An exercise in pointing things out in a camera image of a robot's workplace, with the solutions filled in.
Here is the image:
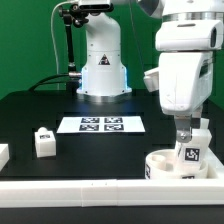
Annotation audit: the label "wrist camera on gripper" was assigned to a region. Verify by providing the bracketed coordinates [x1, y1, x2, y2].
[143, 67, 159, 92]

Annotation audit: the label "camera on mount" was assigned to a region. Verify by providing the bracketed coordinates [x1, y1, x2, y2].
[78, 0, 113, 12]

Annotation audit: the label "white round stool seat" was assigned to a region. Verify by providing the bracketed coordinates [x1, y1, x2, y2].
[145, 149, 208, 180]

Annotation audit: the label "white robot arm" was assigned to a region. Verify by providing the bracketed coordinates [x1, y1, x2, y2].
[78, 0, 224, 142]

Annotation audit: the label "white marker sheet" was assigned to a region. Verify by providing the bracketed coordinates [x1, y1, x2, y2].
[57, 116, 145, 134]

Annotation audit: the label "black cables on table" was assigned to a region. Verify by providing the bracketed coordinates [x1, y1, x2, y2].
[27, 73, 81, 92]

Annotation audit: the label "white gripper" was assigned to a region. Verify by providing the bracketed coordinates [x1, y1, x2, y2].
[159, 52, 213, 143]

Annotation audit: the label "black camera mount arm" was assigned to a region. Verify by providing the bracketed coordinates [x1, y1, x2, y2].
[58, 3, 90, 79]

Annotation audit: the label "white cable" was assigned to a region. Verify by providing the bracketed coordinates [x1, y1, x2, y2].
[50, 0, 78, 91]

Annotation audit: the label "white U-shaped wall fence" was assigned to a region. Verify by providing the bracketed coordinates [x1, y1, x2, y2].
[0, 151, 224, 208]

